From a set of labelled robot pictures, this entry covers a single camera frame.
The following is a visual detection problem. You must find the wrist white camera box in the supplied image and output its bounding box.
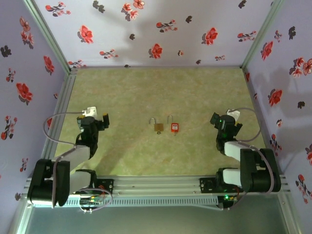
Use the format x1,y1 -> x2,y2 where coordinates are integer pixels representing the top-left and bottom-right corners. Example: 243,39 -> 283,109
225,109 -> 241,122
81,105 -> 98,118

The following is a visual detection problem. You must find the aluminium frame leg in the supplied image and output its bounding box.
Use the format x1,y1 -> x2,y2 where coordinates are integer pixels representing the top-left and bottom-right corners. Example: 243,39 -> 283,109
277,194 -> 304,234
7,196 -> 34,234

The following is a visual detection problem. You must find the red padlock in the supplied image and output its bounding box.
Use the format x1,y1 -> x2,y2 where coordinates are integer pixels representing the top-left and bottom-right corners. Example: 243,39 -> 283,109
167,115 -> 179,133

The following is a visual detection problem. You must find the grey slotted cable duct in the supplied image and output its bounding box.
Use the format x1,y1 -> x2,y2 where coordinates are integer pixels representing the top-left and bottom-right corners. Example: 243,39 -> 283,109
32,196 -> 219,208

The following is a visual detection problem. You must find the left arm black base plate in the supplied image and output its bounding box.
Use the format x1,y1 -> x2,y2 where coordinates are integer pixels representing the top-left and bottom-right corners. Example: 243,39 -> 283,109
69,178 -> 115,195

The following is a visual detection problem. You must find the aluminium frame post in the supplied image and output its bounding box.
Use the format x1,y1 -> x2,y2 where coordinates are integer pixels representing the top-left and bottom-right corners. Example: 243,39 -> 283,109
240,0 -> 286,69
23,0 -> 73,73

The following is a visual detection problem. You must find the aluminium frame rail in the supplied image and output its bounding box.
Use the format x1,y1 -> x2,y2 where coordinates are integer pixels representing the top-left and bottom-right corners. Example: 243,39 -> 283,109
40,67 -> 79,177
70,64 -> 244,70
23,175 -> 292,197

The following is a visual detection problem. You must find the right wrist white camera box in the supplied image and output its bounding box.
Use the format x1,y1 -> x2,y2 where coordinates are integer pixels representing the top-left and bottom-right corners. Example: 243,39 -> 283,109
225,109 -> 241,122

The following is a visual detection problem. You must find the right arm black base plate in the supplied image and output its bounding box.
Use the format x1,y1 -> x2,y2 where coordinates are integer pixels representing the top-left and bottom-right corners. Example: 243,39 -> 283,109
199,177 -> 244,195

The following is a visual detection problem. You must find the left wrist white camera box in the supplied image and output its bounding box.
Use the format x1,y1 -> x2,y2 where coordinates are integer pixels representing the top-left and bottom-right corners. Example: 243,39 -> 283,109
81,105 -> 98,118

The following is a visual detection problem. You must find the brass padlock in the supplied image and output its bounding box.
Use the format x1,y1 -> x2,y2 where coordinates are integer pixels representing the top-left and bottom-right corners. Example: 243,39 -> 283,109
149,117 -> 164,132

